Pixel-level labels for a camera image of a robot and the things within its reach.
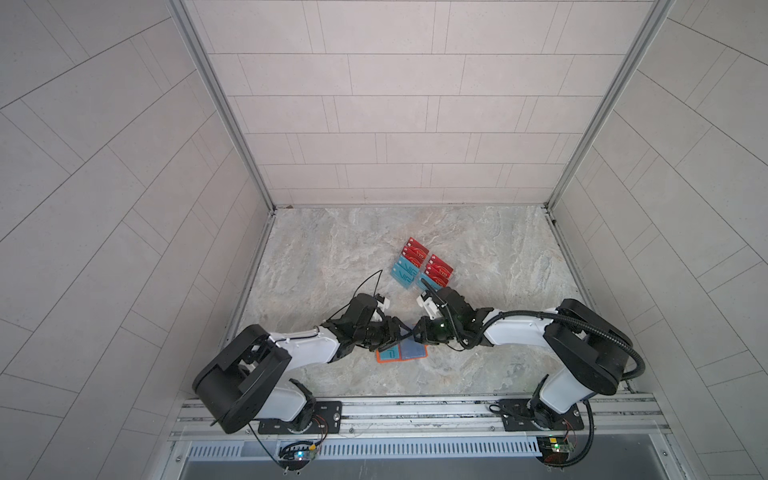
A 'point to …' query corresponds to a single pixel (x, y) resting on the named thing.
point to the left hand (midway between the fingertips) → (414, 337)
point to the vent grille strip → (457, 449)
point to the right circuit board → (555, 450)
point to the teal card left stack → (404, 272)
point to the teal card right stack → (431, 282)
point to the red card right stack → (438, 271)
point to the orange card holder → (407, 349)
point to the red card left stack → (415, 251)
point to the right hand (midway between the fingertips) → (408, 342)
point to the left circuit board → (296, 456)
